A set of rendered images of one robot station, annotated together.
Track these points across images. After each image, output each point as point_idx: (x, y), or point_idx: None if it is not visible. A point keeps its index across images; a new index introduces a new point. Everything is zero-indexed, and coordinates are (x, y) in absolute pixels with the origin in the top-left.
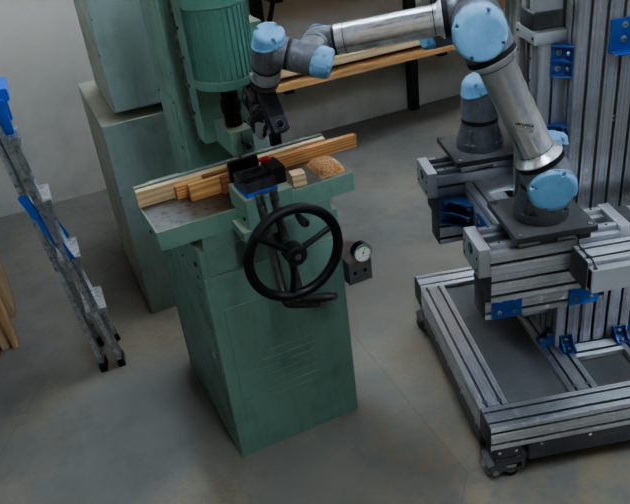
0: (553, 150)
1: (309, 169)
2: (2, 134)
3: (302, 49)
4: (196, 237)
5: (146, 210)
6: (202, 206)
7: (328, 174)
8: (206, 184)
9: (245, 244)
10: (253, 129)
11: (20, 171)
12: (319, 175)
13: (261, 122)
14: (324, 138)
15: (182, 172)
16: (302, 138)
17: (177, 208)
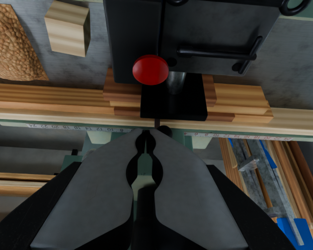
0: None
1: (40, 60)
2: (291, 220)
3: None
4: None
5: None
6: (268, 62)
7: None
8: (237, 101)
9: None
10: (232, 191)
11: (277, 186)
12: (17, 23)
13: (184, 234)
14: None
15: (241, 138)
16: (35, 126)
17: (293, 81)
